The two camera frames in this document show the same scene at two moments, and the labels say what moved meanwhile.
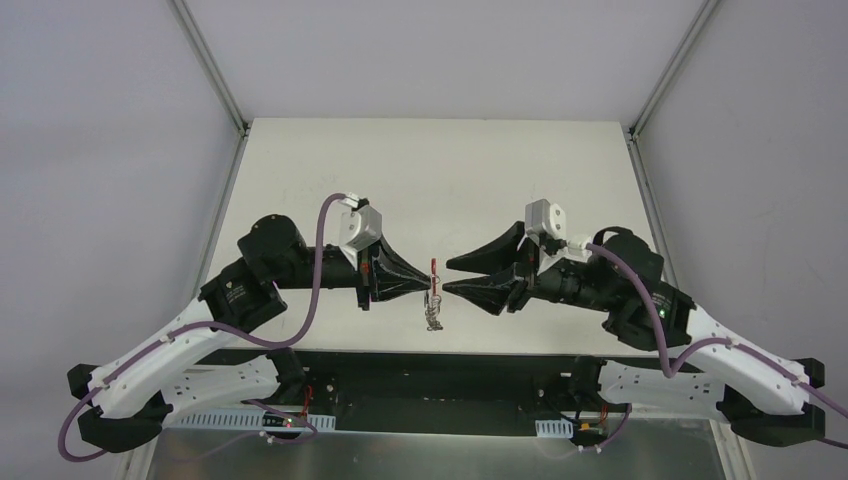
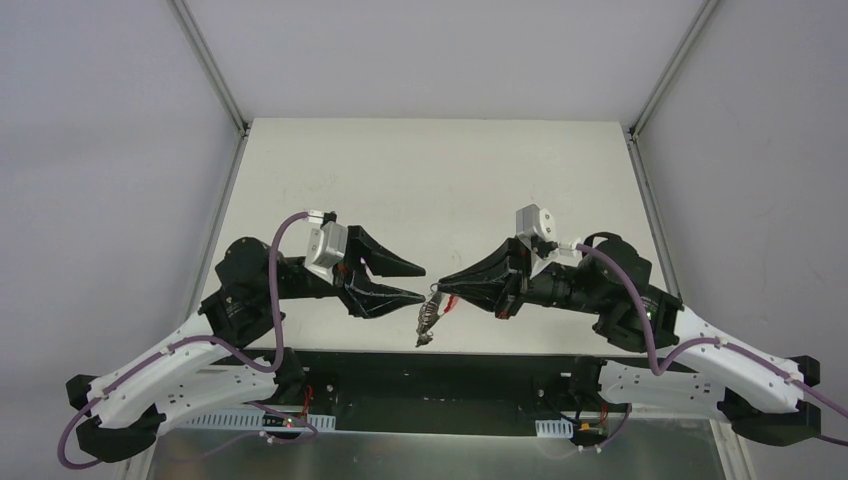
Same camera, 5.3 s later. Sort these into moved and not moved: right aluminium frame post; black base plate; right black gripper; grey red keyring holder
Moved: grey red keyring holder
Not moved: black base plate; right aluminium frame post; right black gripper
